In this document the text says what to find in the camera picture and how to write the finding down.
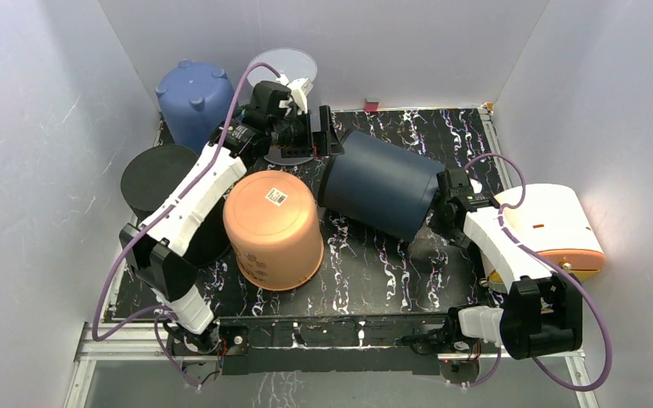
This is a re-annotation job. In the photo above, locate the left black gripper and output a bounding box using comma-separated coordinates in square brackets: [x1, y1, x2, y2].
[268, 107, 343, 159]

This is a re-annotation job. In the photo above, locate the dark blue bucket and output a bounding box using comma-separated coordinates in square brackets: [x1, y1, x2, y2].
[317, 130, 445, 242]

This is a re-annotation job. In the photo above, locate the grey plastic bucket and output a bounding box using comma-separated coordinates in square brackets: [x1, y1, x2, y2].
[248, 48, 318, 167]

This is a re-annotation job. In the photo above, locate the orange bucket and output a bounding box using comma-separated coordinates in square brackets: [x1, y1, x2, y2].
[223, 170, 324, 292]

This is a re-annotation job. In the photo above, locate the blue plastic bucket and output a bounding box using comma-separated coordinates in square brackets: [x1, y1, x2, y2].
[155, 59, 234, 153]

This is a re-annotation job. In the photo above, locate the large black bucket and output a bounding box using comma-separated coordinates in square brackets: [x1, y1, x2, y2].
[121, 144, 230, 269]

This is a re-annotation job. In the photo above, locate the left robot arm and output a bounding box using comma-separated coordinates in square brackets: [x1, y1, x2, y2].
[121, 76, 344, 354]

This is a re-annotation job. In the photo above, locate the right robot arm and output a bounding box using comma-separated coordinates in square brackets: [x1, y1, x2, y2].
[429, 167, 582, 360]

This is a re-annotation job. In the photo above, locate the white and orange container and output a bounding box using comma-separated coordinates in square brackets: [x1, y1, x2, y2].
[463, 184, 605, 293]

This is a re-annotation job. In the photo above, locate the small red block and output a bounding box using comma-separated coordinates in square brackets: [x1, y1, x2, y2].
[363, 98, 380, 113]

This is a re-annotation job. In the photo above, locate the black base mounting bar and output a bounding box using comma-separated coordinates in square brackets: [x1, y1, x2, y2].
[219, 313, 480, 375]

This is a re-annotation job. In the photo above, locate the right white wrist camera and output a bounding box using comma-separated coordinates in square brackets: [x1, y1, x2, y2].
[469, 178, 483, 194]

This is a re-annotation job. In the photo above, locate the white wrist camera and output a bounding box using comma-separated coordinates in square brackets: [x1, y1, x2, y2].
[276, 75, 314, 115]
[469, 178, 483, 194]

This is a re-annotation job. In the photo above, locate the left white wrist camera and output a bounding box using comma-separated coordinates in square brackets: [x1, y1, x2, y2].
[276, 75, 314, 115]

